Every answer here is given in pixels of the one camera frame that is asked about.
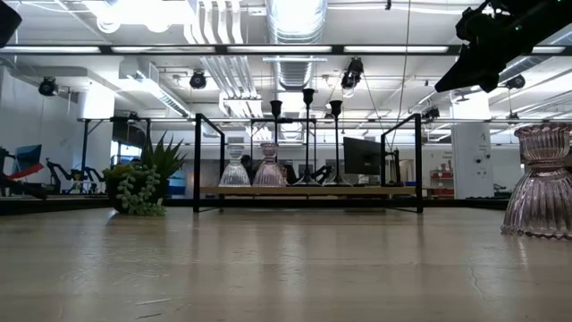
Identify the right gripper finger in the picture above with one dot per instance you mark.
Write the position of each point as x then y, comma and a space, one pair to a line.
458, 62
471, 73

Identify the black metal candlestick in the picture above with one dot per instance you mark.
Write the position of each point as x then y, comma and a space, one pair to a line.
308, 96
336, 107
276, 107

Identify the pink ribbed glass candle holder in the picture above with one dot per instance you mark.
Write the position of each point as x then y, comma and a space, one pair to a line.
543, 201
269, 174

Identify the clear ribbed glass candle holder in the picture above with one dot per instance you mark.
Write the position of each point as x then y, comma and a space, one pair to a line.
234, 176

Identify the black background robot arm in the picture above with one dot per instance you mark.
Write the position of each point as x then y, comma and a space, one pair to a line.
71, 174

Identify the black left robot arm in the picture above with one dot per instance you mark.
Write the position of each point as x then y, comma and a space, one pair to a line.
6, 22

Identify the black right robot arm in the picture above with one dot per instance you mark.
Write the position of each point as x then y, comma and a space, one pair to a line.
549, 18

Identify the black ceiling spotlight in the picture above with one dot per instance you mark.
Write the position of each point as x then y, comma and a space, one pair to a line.
352, 73
198, 79
516, 82
47, 86

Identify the white cabinet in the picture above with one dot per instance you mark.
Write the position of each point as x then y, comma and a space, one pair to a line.
473, 161

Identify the red storage shelf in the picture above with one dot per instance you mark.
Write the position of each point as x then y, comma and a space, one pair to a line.
442, 176

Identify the black computer monitor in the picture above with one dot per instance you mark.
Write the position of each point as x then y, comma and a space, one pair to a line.
362, 156

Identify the person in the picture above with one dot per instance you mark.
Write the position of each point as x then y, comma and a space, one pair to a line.
289, 173

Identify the blue bin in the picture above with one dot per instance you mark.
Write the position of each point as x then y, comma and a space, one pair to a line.
177, 183

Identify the green potted succulent plant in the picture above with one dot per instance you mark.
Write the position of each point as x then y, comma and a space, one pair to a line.
138, 188

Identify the blue screen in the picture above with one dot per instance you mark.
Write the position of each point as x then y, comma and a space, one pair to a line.
27, 155

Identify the red object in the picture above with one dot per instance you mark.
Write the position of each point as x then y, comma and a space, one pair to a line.
24, 172

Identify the black overhead frame beam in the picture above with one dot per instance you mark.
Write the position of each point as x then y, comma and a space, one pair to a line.
337, 49

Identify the silver ventilation duct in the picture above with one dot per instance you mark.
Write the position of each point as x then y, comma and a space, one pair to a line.
297, 71

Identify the wooden shelf with black frame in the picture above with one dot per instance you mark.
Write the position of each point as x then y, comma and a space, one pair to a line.
357, 191

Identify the black background rig frame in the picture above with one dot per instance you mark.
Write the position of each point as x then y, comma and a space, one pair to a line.
85, 147

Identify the black aluminium rig frame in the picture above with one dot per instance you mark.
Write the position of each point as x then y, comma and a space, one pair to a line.
44, 205

